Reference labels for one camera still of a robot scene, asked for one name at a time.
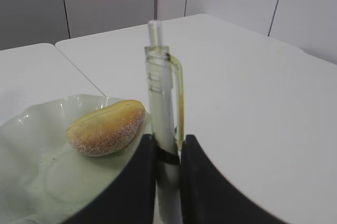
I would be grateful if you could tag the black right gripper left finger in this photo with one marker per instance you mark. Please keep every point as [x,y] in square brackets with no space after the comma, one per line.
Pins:
[130,197]

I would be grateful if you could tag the yellow sugared bread bun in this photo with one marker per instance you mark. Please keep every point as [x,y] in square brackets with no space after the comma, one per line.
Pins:
[107,130]

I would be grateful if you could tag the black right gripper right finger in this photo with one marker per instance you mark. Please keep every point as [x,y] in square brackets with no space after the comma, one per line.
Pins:
[208,197]

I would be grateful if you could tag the cream white pen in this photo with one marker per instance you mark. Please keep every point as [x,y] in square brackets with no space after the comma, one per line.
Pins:
[166,98]

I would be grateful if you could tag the green glass wavy plate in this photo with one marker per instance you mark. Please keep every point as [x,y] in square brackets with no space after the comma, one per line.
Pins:
[44,179]

